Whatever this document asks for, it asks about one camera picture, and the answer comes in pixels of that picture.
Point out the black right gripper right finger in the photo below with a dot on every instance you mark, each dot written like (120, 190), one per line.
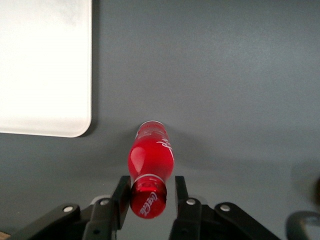
(195, 222)

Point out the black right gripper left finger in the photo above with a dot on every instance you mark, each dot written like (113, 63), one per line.
(100, 220)

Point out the red coke bottle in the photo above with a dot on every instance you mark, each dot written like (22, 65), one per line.
(150, 160)

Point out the cream plastic tray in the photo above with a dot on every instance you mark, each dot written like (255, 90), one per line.
(42, 67)

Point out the wooden drawer cabinet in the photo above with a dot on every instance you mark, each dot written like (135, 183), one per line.
(3, 234)

